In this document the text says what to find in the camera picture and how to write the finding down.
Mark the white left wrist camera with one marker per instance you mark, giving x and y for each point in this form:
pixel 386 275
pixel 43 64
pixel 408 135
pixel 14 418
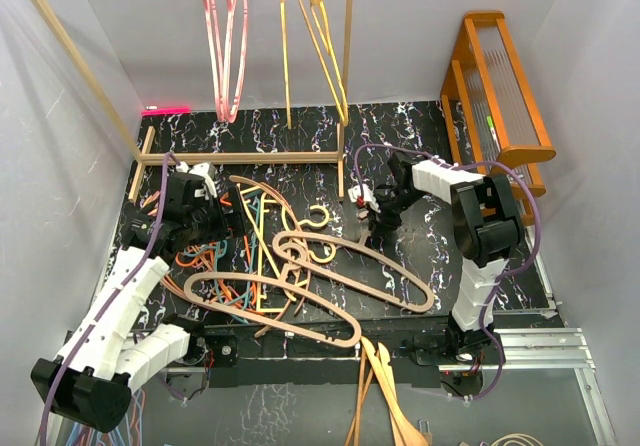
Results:
pixel 205 170

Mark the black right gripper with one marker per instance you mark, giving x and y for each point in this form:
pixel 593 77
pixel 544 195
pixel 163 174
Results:
pixel 382 222

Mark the teal thin hanger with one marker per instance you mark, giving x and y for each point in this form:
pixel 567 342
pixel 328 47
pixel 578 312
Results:
pixel 251 293

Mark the pink tape strip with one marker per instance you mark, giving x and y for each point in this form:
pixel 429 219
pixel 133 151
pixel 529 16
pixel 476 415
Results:
pixel 165 111

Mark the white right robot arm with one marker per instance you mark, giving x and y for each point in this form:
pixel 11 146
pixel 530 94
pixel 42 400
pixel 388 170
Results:
pixel 487 227

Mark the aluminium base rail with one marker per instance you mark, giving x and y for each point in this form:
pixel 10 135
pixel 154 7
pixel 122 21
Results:
pixel 545 348

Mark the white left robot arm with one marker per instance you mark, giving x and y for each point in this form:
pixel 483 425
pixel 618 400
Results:
pixel 92 378

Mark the wooden clothes rack frame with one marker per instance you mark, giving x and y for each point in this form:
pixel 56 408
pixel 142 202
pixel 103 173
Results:
pixel 232 87

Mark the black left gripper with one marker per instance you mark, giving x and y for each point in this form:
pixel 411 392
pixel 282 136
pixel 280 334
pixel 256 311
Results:
pixel 234 223

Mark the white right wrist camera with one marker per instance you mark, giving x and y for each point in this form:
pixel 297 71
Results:
pixel 363 198

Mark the yellow velvet hanger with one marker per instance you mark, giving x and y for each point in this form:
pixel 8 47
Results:
pixel 318 26
pixel 284 37

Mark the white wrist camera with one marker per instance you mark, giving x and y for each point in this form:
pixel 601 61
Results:
pixel 205 170
pixel 363 198

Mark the orange wooden shelf rack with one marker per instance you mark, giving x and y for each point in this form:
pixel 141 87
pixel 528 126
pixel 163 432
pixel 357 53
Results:
pixel 489 108

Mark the wooden hangers on floor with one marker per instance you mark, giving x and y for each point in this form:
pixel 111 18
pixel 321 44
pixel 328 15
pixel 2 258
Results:
pixel 375 369

